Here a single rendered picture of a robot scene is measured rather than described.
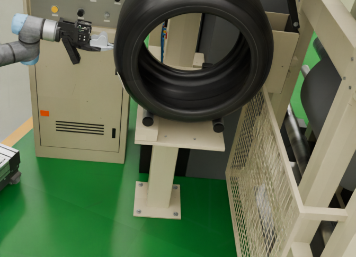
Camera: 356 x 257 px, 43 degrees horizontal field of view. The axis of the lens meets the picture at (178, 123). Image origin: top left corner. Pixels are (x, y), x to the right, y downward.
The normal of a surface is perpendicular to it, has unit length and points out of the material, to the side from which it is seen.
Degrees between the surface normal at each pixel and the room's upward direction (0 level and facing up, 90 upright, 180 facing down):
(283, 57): 90
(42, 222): 0
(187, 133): 0
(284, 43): 90
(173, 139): 0
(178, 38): 90
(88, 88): 90
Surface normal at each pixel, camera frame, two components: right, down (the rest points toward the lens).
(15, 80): 0.13, -0.79
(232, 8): 0.11, 0.47
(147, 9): -0.44, -0.04
